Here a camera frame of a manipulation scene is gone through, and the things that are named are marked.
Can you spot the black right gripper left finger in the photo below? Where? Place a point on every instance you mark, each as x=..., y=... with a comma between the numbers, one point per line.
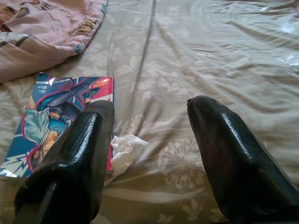
x=70, y=175

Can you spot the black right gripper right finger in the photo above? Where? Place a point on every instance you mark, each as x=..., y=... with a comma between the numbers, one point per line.
x=233, y=163

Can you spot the white tissue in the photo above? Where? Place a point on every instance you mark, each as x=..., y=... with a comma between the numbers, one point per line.
x=126, y=149

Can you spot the colourful comic book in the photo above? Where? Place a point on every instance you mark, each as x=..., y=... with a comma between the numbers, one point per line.
x=46, y=112

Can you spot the pink cartoon print blanket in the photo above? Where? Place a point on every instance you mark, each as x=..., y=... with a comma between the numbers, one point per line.
x=46, y=35

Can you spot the grey floral bed sheet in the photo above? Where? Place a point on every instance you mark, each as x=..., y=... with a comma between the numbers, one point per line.
x=198, y=58

